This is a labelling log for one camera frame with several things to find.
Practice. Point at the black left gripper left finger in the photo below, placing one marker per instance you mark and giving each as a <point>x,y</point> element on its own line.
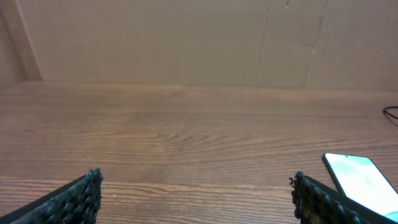
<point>76,202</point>

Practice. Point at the blue Samsung Galaxy smartphone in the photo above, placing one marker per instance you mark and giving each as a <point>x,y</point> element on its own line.
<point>358,178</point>

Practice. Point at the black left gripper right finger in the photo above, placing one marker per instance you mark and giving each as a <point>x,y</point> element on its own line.
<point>316,203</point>

